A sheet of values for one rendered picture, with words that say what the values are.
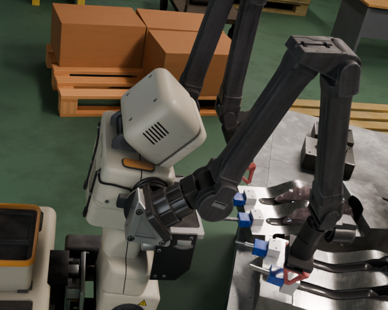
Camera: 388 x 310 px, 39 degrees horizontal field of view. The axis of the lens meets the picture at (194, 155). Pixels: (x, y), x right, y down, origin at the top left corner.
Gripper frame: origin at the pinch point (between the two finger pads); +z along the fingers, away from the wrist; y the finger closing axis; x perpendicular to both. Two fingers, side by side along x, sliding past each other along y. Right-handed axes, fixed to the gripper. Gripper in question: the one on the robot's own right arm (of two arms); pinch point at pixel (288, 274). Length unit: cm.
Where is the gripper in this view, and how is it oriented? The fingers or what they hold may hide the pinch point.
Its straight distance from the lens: 146.7
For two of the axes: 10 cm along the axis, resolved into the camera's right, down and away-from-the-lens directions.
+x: -9.5, -3.2, 0.0
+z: -2.6, 7.6, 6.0
